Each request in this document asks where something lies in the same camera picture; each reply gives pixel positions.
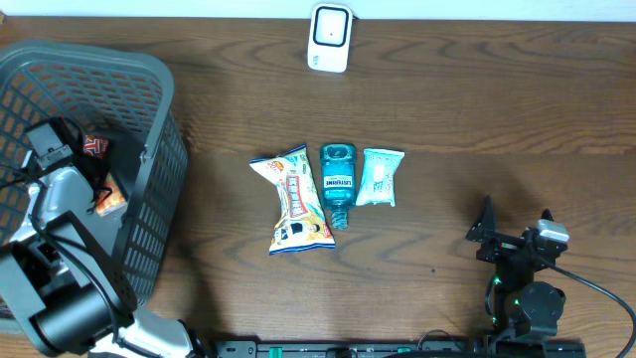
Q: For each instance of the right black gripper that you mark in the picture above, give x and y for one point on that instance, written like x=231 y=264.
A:
x=485 y=226

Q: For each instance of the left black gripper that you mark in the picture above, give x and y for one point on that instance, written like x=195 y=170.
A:
x=78 y=146

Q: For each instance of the red chocolate bar wrapper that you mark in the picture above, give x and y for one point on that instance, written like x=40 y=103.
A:
x=96 y=146

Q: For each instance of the orange tissue pack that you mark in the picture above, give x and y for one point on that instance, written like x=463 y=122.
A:
x=111 y=197

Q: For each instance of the teal wet wipes pack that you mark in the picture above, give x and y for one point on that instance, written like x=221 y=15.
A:
x=378 y=179

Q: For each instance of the teal mouthwash bottle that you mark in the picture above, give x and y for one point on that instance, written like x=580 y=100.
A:
x=338 y=162

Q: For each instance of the yellow noodle snack bag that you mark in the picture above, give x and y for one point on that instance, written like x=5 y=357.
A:
x=302 y=225

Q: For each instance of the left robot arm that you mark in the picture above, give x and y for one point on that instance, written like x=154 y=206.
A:
x=61 y=283

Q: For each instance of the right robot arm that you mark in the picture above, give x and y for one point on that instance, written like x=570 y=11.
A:
x=525 y=311

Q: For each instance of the white barcode scanner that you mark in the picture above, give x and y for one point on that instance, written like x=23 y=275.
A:
x=329 y=38

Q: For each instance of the grey plastic basket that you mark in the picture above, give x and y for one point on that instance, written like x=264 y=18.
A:
x=122 y=96

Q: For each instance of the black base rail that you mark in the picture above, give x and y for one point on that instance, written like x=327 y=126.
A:
x=430 y=347

